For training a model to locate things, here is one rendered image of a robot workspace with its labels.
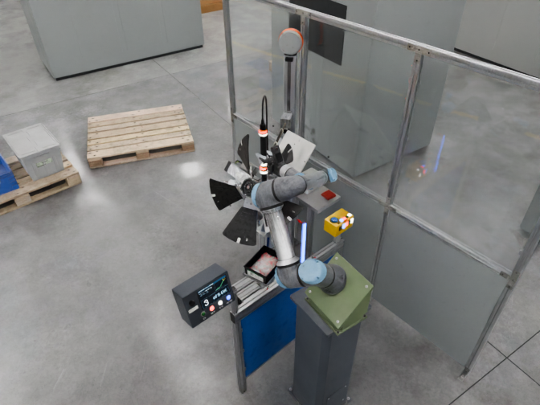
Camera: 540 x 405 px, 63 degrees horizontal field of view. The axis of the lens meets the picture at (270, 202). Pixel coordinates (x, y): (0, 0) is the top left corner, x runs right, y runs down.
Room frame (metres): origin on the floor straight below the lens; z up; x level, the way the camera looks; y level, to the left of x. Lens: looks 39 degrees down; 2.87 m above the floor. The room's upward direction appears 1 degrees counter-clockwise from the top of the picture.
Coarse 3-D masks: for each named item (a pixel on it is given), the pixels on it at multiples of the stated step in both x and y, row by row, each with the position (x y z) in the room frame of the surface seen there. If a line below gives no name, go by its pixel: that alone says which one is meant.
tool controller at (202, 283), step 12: (216, 264) 1.51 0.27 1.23; (192, 276) 1.44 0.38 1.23; (204, 276) 1.43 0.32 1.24; (216, 276) 1.42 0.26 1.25; (228, 276) 1.45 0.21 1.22; (180, 288) 1.36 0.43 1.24; (192, 288) 1.35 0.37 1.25; (204, 288) 1.36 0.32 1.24; (216, 288) 1.39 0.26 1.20; (228, 288) 1.42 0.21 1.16; (180, 300) 1.30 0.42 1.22; (192, 300) 1.31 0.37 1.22; (216, 300) 1.37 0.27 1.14; (228, 300) 1.40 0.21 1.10; (180, 312) 1.33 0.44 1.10; (192, 312) 1.28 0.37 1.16; (216, 312) 1.34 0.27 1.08; (192, 324) 1.26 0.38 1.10
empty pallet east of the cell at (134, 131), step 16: (128, 112) 5.21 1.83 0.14; (144, 112) 5.21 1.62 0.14; (160, 112) 5.23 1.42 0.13; (176, 112) 5.20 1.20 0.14; (96, 128) 4.83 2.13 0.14; (112, 128) 4.82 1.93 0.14; (128, 128) 4.81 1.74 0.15; (144, 128) 4.81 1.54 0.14; (160, 128) 4.80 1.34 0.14; (176, 128) 4.80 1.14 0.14; (96, 144) 4.46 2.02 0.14; (112, 144) 4.45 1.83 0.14; (128, 144) 4.44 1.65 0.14; (144, 144) 4.43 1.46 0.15; (160, 144) 4.43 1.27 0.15; (176, 144) 4.43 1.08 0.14; (192, 144) 4.49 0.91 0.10; (96, 160) 4.18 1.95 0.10; (112, 160) 4.29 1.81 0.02; (128, 160) 4.29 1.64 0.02
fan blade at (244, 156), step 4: (248, 136) 2.43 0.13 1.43; (244, 140) 2.45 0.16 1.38; (248, 140) 2.41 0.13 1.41; (240, 144) 2.49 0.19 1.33; (244, 144) 2.43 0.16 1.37; (240, 148) 2.48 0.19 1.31; (244, 148) 2.41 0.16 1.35; (240, 152) 2.47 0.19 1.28; (244, 152) 2.40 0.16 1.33; (240, 156) 2.47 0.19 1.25; (244, 156) 2.39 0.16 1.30; (248, 156) 2.33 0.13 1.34; (244, 160) 2.39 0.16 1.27; (248, 160) 2.32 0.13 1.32; (244, 164) 2.40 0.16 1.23; (248, 164) 2.30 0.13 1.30; (248, 168) 2.29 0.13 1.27; (248, 172) 2.30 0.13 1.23
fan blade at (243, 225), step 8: (240, 208) 2.11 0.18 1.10; (248, 208) 2.11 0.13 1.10; (240, 216) 2.08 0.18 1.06; (248, 216) 2.08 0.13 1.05; (256, 216) 2.09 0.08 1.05; (232, 224) 2.06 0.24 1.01; (240, 224) 2.05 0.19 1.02; (248, 224) 2.06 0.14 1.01; (256, 224) 2.06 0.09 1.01; (224, 232) 2.04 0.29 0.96; (232, 232) 2.03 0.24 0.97; (240, 232) 2.03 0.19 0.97; (248, 232) 2.02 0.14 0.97; (232, 240) 2.00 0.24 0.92; (240, 240) 2.00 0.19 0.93; (248, 240) 1.99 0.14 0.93
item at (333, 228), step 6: (342, 210) 2.11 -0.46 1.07; (330, 216) 2.05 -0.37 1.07; (336, 216) 2.05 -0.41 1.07; (342, 216) 2.05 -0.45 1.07; (330, 222) 2.00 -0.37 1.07; (342, 222) 2.00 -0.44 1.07; (324, 228) 2.03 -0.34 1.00; (330, 228) 1.99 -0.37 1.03; (336, 228) 1.96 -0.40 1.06; (342, 228) 1.99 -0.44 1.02; (348, 228) 2.03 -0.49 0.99; (330, 234) 1.98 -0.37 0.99; (336, 234) 1.96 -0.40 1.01
